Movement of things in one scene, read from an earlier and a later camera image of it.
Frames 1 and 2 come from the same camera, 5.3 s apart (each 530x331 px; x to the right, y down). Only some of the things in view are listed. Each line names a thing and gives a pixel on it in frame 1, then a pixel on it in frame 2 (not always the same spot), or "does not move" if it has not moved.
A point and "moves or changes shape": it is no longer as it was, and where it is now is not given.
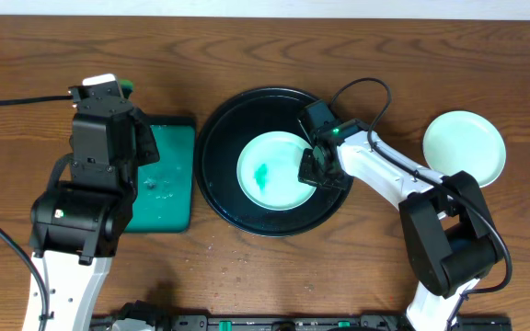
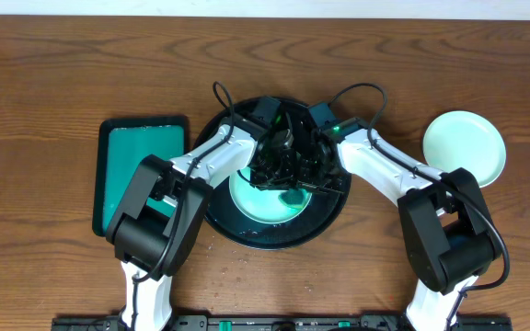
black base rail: [304, 323] does not move
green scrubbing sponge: [127, 87] → [294, 198]
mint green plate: [268, 171] moves or changes shape
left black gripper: [100, 106] → [273, 174]
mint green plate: [465, 141] does not move
